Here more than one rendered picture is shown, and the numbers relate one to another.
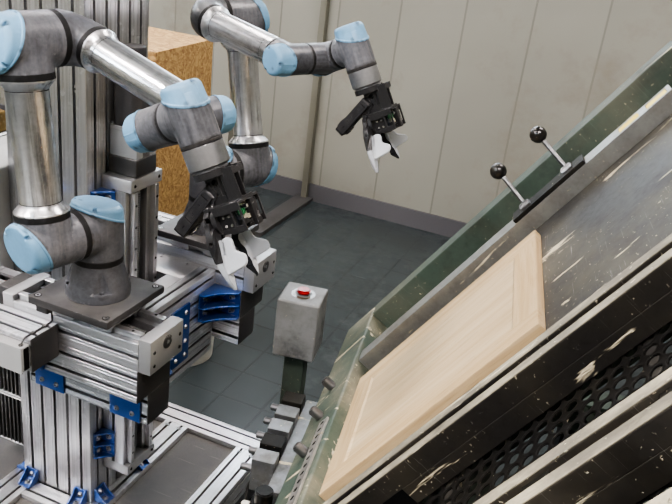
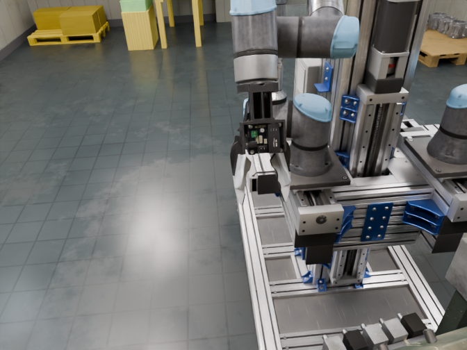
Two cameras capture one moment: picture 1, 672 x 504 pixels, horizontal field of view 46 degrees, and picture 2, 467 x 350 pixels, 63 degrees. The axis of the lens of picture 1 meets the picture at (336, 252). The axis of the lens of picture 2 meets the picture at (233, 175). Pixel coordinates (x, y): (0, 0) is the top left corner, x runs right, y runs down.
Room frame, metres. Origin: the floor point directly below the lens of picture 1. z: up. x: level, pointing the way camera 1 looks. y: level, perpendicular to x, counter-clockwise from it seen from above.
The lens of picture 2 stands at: (1.01, -0.32, 1.76)
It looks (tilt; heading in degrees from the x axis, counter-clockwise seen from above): 36 degrees down; 66
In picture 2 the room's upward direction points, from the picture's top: 2 degrees counter-clockwise
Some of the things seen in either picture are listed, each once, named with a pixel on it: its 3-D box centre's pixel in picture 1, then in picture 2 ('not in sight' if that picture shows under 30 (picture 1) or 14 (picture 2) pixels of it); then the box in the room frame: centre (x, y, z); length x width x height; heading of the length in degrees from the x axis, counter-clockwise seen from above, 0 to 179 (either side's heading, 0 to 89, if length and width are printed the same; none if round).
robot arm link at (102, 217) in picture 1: (95, 226); (309, 118); (1.66, 0.55, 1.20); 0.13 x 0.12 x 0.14; 147
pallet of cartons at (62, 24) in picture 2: not in sight; (68, 24); (1.26, 6.75, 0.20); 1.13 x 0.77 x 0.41; 160
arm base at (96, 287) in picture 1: (98, 271); (308, 151); (1.66, 0.55, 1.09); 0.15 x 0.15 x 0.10
